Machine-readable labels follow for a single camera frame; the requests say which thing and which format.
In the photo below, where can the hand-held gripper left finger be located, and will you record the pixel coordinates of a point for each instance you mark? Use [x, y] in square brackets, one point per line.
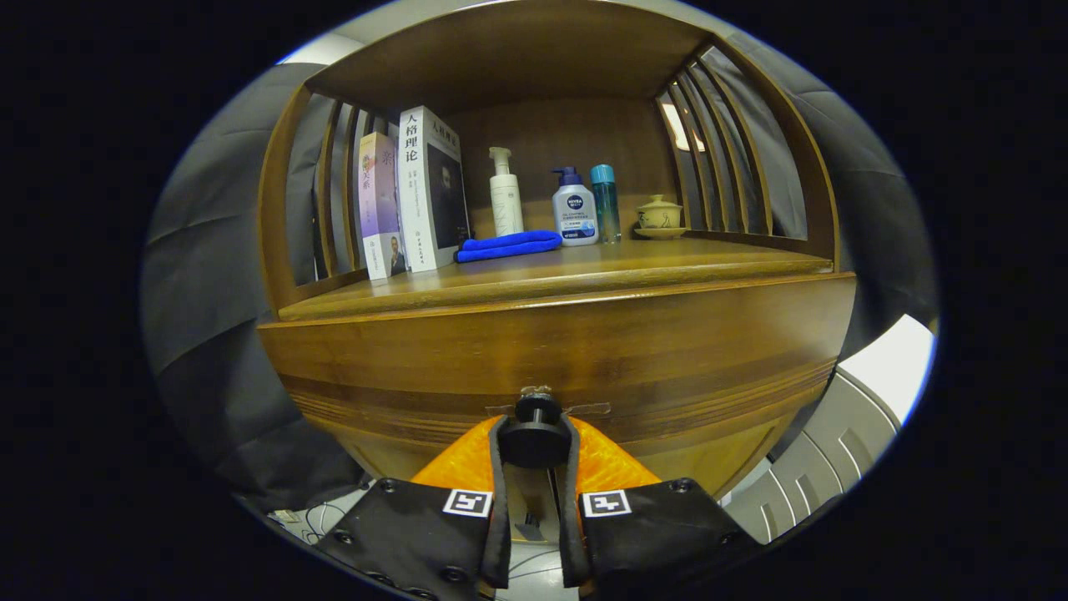
[501, 534]

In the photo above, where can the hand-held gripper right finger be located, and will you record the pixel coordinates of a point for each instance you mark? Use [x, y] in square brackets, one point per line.
[569, 534]

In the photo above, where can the wooden drawer with black knob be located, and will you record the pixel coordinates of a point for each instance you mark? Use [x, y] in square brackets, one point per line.
[542, 351]

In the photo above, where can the wooden countertop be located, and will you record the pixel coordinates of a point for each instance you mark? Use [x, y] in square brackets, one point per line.
[584, 263]

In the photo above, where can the wooden cabinet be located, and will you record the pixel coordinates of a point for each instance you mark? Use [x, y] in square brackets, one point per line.
[517, 58]

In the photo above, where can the blue folded cloth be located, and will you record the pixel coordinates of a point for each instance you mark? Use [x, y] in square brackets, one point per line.
[509, 246]

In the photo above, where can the yellow saucer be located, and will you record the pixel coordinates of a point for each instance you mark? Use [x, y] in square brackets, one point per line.
[661, 233]

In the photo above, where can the white bottle with blue pump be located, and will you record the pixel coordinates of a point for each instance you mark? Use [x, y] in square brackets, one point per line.
[574, 217]

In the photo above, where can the slim teal bottle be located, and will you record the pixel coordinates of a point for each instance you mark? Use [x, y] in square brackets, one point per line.
[607, 209]

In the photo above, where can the yellow lidded teacup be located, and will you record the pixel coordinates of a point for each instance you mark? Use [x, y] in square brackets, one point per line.
[659, 215]

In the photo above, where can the thick white book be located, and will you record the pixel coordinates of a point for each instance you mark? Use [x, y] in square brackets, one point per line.
[413, 209]

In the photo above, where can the purple book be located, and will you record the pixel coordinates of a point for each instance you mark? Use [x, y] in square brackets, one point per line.
[380, 200]

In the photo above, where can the black backdrop cloth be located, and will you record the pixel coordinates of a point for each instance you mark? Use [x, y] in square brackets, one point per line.
[217, 250]

